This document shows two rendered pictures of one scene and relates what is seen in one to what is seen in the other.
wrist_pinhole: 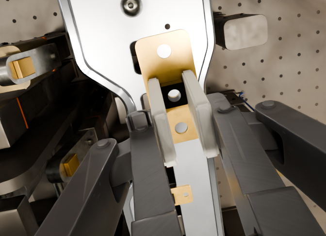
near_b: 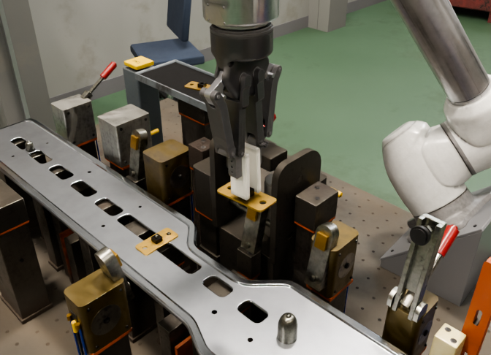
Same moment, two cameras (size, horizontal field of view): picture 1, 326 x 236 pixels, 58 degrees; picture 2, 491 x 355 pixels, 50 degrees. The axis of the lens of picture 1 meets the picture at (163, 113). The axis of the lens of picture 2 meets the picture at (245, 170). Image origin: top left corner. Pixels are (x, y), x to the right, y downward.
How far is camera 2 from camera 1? 62 cm
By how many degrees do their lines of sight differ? 46
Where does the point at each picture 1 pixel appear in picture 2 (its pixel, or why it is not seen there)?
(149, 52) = (268, 199)
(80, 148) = (252, 231)
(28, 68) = (318, 242)
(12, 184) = (280, 166)
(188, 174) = (152, 261)
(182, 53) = (255, 204)
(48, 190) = not seen: hidden behind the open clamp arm
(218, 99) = (238, 170)
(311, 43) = not seen: outside the picture
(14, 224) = (266, 153)
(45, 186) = not seen: hidden behind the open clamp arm
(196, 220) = (120, 237)
